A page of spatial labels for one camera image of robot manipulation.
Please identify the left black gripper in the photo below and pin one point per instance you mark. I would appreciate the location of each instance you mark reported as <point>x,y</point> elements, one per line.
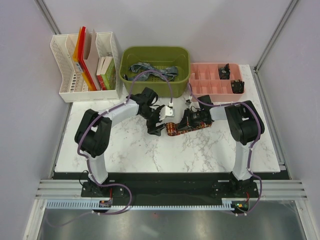
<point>152,129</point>

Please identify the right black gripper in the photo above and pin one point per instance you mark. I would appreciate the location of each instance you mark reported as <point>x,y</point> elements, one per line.
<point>187,114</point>

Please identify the red patterned tie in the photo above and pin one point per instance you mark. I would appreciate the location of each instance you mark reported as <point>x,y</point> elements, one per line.
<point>173,129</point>

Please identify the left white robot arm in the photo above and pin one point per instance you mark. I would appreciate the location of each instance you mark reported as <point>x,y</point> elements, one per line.
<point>94,131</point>

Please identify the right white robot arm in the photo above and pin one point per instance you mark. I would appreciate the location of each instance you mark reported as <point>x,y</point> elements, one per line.
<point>244,122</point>

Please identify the pink divided organizer tray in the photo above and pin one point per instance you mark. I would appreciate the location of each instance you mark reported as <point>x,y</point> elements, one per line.
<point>204,80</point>

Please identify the blue patterned tie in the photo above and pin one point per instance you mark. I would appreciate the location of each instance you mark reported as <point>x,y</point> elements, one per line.
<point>145,70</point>

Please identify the rolled dark tie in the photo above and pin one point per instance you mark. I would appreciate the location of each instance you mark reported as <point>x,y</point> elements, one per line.
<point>237,86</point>
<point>224,72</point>

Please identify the olive green plastic bin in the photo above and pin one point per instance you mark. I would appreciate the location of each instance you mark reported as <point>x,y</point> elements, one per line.
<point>160,57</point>

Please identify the green treehouse book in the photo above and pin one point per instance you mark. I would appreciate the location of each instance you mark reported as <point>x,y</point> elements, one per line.
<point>111,74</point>

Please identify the red white book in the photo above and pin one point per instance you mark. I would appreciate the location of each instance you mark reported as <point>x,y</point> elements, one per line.
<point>102,67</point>

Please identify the white plastic file rack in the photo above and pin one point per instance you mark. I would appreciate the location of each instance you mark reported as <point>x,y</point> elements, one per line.
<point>74,86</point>

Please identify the beige folder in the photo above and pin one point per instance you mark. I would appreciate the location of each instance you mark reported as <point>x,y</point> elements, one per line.
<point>91,57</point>

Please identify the orange red folder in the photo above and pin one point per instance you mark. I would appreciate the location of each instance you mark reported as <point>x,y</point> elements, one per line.
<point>77,57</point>

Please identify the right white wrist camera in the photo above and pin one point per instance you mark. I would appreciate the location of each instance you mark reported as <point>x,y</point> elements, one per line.
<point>188,102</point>

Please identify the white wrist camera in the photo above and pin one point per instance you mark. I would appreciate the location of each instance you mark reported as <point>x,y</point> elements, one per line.
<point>166,112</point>
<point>188,102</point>

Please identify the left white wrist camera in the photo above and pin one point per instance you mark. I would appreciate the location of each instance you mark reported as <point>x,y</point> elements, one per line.
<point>166,112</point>

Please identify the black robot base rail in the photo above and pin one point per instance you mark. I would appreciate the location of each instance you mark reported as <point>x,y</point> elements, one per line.
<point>171,189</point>

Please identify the white slotted cable duct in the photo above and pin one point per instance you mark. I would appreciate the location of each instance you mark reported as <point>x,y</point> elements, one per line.
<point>98,205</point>

